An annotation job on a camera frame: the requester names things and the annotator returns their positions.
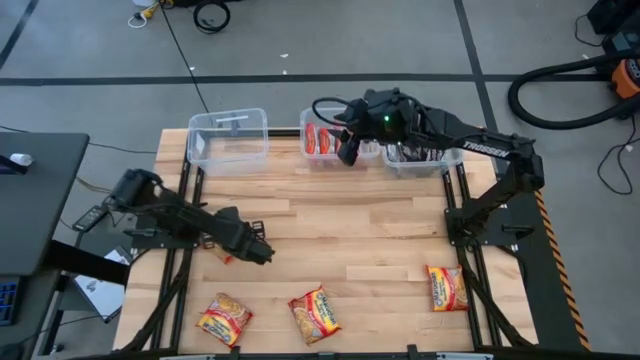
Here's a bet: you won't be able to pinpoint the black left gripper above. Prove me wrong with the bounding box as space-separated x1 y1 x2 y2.
215 205 276 266

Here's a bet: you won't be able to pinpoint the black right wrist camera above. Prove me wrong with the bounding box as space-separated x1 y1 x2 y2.
333 98 370 132

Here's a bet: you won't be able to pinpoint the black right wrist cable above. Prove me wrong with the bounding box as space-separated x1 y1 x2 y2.
311 96 354 127

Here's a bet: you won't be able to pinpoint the black vacuum hose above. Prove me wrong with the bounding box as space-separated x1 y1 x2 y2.
506 48 640 132

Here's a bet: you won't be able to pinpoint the black aluminium table frame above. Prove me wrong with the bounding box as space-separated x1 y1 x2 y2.
119 127 539 360

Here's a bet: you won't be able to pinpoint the black floor plate hazard stripes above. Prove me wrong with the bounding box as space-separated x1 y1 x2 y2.
499 187 592 354

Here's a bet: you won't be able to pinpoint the thin black floor cable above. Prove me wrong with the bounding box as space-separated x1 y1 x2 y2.
573 12 607 49
0 124 157 155
596 113 640 196

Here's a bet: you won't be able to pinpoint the black equipment case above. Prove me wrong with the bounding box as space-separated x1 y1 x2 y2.
585 0 640 56

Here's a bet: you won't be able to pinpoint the backlit keyboard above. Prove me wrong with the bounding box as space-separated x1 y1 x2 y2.
0 276 22 327

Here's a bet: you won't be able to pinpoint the white floor cable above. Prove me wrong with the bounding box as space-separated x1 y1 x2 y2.
126 8 154 30

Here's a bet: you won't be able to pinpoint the clear plastic bin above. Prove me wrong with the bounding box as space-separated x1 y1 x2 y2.
381 114 465 180
299 106 384 172
186 107 270 177

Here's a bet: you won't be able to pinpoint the black desk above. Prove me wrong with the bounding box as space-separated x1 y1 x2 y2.
0 131 91 277

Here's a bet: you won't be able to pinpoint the orange vacuum cleaner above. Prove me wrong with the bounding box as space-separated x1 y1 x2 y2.
610 57 640 100

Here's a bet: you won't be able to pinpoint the black desk base beam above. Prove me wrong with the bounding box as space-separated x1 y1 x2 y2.
42 239 132 287

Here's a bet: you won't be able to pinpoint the long black floor cable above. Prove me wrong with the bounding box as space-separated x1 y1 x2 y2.
158 0 210 114

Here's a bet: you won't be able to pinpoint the coiled black cable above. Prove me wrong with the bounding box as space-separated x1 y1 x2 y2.
192 0 232 35

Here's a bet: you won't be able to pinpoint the white paper sheet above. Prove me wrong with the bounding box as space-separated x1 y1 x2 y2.
73 247 127 322

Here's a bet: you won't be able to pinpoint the black handheld controller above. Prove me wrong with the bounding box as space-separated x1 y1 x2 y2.
71 203 110 233

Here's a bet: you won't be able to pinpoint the black flat device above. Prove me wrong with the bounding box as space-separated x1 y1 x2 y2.
0 154 29 176

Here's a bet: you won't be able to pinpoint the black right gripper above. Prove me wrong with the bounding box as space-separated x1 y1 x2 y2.
338 88 419 168

